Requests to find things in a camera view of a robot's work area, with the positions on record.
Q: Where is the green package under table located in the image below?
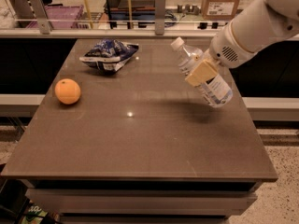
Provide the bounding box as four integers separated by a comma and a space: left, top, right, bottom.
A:
21, 205, 51, 224

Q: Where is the cardboard box with label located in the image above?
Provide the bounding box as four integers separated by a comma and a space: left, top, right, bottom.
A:
201, 0, 240, 20

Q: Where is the clear plastic water bottle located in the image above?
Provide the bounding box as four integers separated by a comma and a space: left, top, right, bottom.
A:
171, 37, 233, 107

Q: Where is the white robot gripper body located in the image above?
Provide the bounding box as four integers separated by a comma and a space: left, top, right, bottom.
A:
209, 28, 258, 68

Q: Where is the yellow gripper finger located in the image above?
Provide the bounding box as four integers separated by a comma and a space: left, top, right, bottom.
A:
185, 59, 219, 87

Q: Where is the grey table drawer unit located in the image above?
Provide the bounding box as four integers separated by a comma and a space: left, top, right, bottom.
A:
26, 187, 257, 218

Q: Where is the orange fruit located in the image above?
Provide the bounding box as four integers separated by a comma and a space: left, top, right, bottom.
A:
54, 78, 81, 105

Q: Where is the purple plastic crate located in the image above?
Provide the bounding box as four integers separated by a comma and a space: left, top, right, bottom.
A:
26, 5, 86, 30

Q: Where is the blue white chip bag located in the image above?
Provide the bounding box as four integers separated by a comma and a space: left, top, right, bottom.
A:
79, 39, 139, 73

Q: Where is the glass railing with metal posts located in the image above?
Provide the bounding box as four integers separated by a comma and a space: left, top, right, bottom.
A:
0, 0, 299, 40

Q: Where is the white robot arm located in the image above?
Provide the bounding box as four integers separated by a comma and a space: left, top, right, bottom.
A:
186, 0, 299, 87

